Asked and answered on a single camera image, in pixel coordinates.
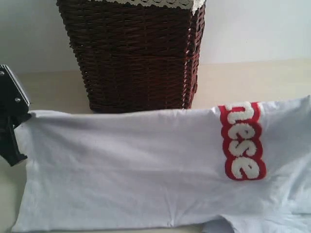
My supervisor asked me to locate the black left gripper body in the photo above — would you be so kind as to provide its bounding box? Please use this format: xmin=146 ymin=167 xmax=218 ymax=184
xmin=0 ymin=106 xmax=14 ymax=158

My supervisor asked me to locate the white t-shirt red lettering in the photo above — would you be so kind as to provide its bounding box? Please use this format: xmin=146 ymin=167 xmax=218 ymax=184
xmin=13 ymin=97 xmax=311 ymax=233

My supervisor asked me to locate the dark brown wicker basket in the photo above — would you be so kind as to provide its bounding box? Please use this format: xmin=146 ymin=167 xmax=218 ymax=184
xmin=56 ymin=0 xmax=206 ymax=113

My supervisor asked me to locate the cream lace basket liner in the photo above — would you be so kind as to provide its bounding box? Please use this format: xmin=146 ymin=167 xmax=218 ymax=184
xmin=90 ymin=0 xmax=207 ymax=15

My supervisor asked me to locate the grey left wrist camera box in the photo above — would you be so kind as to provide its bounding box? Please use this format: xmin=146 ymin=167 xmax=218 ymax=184
xmin=0 ymin=64 xmax=30 ymax=116

